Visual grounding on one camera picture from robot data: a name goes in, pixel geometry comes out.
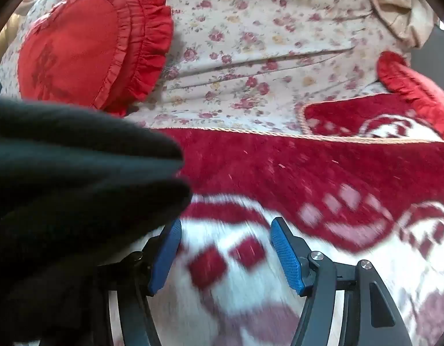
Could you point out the red heart ruffled pillow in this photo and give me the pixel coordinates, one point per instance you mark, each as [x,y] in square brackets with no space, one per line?
[100,54]

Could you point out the floral beige bed quilt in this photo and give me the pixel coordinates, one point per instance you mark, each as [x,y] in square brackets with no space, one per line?
[252,64]

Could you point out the black knit pants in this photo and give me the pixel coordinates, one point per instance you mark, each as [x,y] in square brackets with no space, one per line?
[76,187]

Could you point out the beige cloth bag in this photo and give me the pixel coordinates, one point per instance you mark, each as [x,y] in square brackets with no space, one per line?
[412,21]

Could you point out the red white plush blanket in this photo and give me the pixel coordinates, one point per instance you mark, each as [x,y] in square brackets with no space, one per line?
[363,186]

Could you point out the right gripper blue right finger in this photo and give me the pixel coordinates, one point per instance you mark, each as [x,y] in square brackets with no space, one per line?
[293,253]

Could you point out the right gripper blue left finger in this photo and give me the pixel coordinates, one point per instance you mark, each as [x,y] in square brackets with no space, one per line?
[161,252]

